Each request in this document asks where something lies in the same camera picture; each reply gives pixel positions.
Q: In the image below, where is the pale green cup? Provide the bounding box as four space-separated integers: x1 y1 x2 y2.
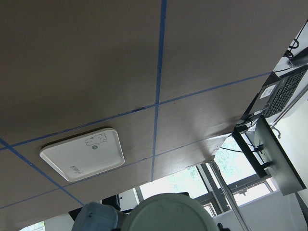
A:
121 193 218 231

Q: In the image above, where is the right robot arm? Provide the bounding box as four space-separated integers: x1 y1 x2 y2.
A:
72 202 128 231

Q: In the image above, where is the cream rabbit tray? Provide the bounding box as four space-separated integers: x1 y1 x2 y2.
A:
39 128 125 182

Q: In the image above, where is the black power adapter box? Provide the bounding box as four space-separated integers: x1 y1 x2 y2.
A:
241 72 280 121

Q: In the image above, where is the black monitor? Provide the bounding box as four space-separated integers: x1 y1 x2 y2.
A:
231 116 307 196

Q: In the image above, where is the black keyboard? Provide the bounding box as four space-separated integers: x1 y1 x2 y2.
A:
264 65 308 118

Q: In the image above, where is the aluminium frame post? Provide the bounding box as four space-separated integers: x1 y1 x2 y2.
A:
209 160 251 231

